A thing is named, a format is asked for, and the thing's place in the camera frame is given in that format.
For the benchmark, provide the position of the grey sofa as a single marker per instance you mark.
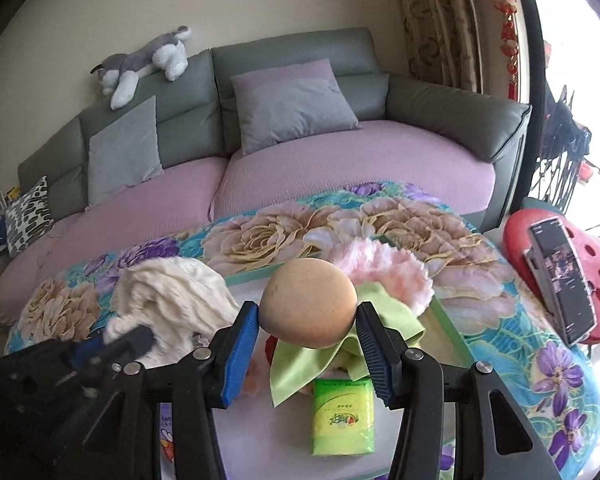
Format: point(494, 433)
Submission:
point(290, 55)

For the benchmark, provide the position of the lavender sofa seat cover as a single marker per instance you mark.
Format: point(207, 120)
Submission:
point(355, 160)
point(130, 220)

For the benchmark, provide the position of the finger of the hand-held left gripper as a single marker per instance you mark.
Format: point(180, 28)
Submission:
point(122, 347)

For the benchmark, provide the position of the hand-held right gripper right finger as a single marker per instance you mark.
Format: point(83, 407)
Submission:
point(375, 360)

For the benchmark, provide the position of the green tissue pack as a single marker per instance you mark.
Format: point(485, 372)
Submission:
point(342, 420)

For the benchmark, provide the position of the light green cloth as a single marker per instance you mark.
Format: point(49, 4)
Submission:
point(300, 365)

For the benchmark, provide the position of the cream white cloth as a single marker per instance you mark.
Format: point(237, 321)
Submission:
point(170, 295)

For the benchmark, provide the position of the beige patterned curtain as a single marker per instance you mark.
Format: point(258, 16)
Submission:
point(435, 20)

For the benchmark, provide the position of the red plastic stool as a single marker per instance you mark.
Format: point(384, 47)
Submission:
point(520, 240)

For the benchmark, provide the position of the beige egg-shaped makeup sponge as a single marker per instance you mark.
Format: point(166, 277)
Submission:
point(305, 305)

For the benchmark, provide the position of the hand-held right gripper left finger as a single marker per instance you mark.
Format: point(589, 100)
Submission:
point(237, 360)

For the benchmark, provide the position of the black white patterned pillow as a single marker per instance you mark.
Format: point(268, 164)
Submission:
point(27, 220)

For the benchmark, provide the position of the black smartphone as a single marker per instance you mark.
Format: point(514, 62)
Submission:
point(562, 280)

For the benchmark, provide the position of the red hanging decoration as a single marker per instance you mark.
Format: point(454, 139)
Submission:
point(507, 35)

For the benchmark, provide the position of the floral printed blanket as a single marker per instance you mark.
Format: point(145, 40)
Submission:
point(480, 280)

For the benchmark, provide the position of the teal cardboard box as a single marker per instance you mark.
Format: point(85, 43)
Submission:
point(280, 440)

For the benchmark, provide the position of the purple tissue pack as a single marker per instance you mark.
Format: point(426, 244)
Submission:
point(167, 435)

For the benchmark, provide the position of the grey white plush dog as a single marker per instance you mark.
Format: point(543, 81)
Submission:
point(150, 57)

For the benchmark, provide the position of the pink white wavy cloth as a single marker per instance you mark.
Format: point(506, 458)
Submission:
point(390, 270)

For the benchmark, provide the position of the pink floral cloth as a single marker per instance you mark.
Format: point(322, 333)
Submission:
point(255, 380)

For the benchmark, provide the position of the black metal drying rack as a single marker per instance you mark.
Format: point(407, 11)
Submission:
point(560, 160)

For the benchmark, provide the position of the grey pillow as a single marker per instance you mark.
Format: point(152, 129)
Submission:
point(125, 160)
point(290, 105)

